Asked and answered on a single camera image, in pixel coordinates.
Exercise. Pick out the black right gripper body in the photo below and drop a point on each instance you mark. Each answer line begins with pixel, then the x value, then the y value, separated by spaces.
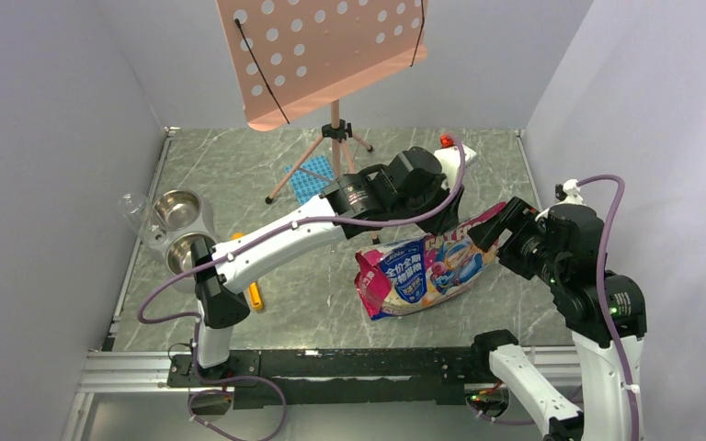
pixel 520 252

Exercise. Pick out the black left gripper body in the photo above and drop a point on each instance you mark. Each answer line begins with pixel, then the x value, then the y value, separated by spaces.
pixel 437 223

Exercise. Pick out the pink pet food bag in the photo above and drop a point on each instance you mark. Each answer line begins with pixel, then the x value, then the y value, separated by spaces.
pixel 411 275

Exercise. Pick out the yellow plastic scoop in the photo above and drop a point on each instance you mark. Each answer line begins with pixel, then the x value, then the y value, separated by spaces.
pixel 253 292

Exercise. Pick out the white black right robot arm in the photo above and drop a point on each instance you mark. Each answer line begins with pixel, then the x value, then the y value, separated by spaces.
pixel 604 311

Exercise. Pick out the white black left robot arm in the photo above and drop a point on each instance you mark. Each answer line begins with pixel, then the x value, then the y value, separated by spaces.
pixel 417 187

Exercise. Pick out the pink music stand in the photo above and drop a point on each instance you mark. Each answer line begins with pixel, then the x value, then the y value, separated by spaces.
pixel 291 58

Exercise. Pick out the grey double bowl feeder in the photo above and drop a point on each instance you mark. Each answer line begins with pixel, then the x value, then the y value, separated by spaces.
pixel 178 218

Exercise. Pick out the clear water bottle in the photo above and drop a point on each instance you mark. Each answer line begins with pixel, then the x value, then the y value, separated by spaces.
pixel 142 218

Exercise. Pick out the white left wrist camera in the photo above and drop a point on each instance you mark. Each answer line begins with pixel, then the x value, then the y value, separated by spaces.
pixel 449 158

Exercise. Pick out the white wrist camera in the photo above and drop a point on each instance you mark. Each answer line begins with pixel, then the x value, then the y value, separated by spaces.
pixel 569 193
pixel 449 158

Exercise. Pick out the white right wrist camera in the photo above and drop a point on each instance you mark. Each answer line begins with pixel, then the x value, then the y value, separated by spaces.
pixel 569 193

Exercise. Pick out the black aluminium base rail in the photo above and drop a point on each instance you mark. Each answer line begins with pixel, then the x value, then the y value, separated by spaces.
pixel 257 378

